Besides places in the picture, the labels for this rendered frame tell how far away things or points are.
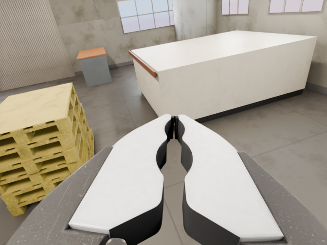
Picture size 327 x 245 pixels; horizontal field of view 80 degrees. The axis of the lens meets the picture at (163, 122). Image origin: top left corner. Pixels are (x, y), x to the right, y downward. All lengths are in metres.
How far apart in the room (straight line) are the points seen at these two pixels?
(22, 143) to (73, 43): 5.80
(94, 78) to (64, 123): 4.07
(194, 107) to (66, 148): 1.81
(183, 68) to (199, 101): 0.57
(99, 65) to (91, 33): 1.91
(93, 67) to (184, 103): 3.60
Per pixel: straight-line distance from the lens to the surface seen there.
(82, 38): 7.60
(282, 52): 3.65
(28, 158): 2.22
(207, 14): 6.59
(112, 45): 7.63
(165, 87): 2.69
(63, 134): 2.05
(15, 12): 7.81
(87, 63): 5.91
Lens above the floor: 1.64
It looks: 30 degrees down
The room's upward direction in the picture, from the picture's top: 9 degrees counter-clockwise
